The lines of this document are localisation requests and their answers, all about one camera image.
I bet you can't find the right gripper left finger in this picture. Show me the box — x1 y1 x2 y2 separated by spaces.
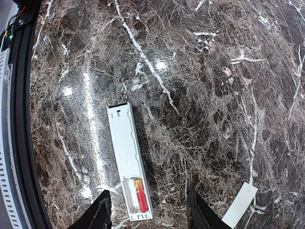
68 190 112 229

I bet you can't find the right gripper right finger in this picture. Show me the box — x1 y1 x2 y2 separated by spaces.
187 186 230 229

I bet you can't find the red battery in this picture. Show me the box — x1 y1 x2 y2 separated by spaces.
133 178 149 212

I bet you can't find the white remote battery cover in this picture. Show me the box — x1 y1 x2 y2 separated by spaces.
222 182 258 229

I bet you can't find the white remote control body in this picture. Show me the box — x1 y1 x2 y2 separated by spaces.
107 102 153 221

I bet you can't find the white slotted cable duct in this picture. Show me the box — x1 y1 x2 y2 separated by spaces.
0 49 31 229

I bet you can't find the black front rail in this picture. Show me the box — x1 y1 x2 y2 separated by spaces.
9 0 52 229

